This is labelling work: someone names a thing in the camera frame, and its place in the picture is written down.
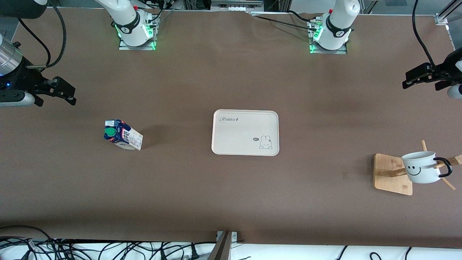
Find blue white milk carton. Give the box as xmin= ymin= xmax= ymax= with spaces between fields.
xmin=104 ymin=120 xmax=143 ymax=151

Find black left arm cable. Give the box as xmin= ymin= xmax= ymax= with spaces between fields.
xmin=412 ymin=0 xmax=436 ymax=68

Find cream rabbit print tray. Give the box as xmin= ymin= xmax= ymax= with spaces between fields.
xmin=211 ymin=109 xmax=280 ymax=156

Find wooden mug stand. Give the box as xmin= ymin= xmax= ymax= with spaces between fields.
xmin=374 ymin=140 xmax=462 ymax=196

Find aluminium frame profile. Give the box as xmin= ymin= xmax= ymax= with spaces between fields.
xmin=434 ymin=0 xmax=462 ymax=26

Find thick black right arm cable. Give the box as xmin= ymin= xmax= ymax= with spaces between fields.
xmin=26 ymin=0 xmax=67 ymax=69

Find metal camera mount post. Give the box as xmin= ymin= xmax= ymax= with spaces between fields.
xmin=208 ymin=231 xmax=238 ymax=260

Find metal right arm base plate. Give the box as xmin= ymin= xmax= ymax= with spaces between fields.
xmin=118 ymin=11 xmax=157 ymax=51

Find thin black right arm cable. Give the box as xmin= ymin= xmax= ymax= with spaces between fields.
xmin=17 ymin=17 xmax=51 ymax=68

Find white smiley cup black handle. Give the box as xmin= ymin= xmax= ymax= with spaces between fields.
xmin=401 ymin=151 xmax=453 ymax=184

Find black base cable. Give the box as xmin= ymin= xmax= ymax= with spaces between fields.
xmin=287 ymin=10 xmax=319 ymax=24
xmin=251 ymin=14 xmax=319 ymax=33

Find black cable with white tag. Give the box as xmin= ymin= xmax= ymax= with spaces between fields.
xmin=22 ymin=238 xmax=41 ymax=260

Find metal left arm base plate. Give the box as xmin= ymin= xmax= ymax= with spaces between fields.
xmin=309 ymin=17 xmax=348 ymax=55

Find grey equipment box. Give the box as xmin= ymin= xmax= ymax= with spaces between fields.
xmin=210 ymin=0 xmax=265 ymax=12

